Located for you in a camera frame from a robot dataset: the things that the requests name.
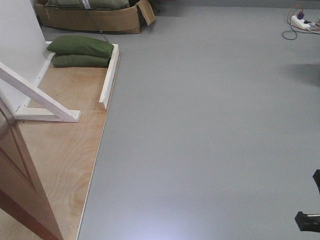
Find green sandbag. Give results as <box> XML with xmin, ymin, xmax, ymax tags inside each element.
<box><xmin>52</xmin><ymin>54</ymin><xmax>111</xmax><ymax>68</ymax></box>
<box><xmin>47</xmin><ymin>35</ymin><xmax>114</xmax><ymax>57</ymax></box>

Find brown wooden door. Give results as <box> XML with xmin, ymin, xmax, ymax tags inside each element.
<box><xmin>0</xmin><ymin>101</ymin><xmax>63</xmax><ymax>240</ymax></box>

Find white power strip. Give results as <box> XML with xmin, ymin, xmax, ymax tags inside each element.
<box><xmin>290</xmin><ymin>15</ymin><xmax>310</xmax><ymax>30</ymax></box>

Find olive green sack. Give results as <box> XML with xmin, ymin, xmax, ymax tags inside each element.
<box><xmin>46</xmin><ymin>0</ymin><xmax>130</xmax><ymax>11</ymax></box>

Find white door frame panel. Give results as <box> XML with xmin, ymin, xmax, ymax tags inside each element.
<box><xmin>0</xmin><ymin>0</ymin><xmax>55</xmax><ymax>111</ymax></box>

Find white diagonal brace far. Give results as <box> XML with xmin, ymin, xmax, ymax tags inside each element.
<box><xmin>0</xmin><ymin>63</ymin><xmax>81</xmax><ymax>123</ymax></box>

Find open cardboard box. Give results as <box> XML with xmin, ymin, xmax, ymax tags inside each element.
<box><xmin>35</xmin><ymin>0</ymin><xmax>156</xmax><ymax>34</ymax></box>

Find lower green sandbag rear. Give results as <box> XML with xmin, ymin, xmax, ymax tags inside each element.
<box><xmin>52</xmin><ymin>54</ymin><xmax>111</xmax><ymax>68</ymax></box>

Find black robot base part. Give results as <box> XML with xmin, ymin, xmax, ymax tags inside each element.
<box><xmin>294</xmin><ymin>211</ymin><xmax>320</xmax><ymax>233</ymax></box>

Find tangled floor cables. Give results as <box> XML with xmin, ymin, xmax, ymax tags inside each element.
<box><xmin>282</xmin><ymin>4</ymin><xmax>320</xmax><ymax>41</ymax></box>

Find black robot upper part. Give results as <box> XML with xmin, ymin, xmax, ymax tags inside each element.
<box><xmin>312</xmin><ymin>169</ymin><xmax>320</xmax><ymax>192</ymax></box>

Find white rear edge rail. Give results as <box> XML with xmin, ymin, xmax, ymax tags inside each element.
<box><xmin>99</xmin><ymin>44</ymin><xmax>121</xmax><ymax>110</ymax></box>

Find upper green sandbag rear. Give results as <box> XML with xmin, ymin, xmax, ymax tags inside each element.
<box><xmin>47</xmin><ymin>35</ymin><xmax>114</xmax><ymax>57</ymax></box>

